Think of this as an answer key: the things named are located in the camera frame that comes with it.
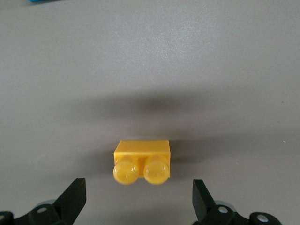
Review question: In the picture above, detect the yellow two-stud block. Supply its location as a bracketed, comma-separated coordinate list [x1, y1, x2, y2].
[112, 140, 171, 186]

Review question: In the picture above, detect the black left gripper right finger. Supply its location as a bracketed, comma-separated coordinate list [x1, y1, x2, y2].
[192, 179, 281, 225]

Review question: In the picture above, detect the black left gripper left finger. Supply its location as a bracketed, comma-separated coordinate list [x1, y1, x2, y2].
[0, 178, 87, 225]

